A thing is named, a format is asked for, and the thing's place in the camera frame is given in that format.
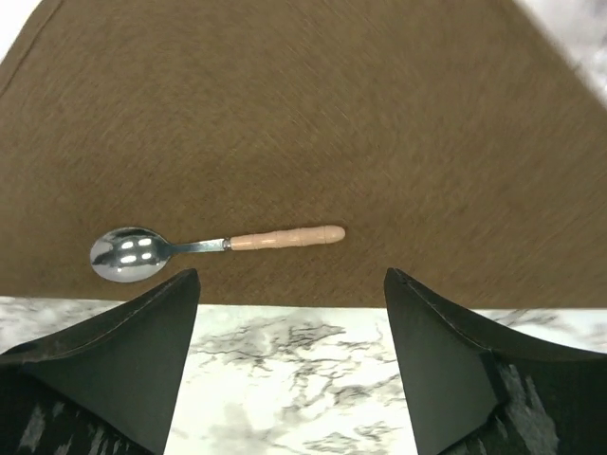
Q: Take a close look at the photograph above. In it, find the spoon with wooden handle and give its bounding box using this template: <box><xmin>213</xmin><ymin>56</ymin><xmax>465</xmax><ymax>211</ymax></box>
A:
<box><xmin>89</xmin><ymin>225</ymin><xmax>346</xmax><ymax>283</ymax></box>

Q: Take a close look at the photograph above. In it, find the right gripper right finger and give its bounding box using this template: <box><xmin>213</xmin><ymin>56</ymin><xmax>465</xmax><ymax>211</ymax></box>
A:
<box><xmin>384</xmin><ymin>268</ymin><xmax>606</xmax><ymax>455</ymax></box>

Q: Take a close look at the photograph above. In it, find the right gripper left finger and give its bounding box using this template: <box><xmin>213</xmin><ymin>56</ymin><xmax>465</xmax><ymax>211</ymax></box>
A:
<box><xmin>1</xmin><ymin>269</ymin><xmax>200</xmax><ymax>454</ymax></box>

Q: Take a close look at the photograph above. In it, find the brown cloth napkin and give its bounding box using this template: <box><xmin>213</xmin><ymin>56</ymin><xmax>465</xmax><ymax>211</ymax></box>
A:
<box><xmin>1</xmin><ymin>1</ymin><xmax>606</xmax><ymax>308</ymax></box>

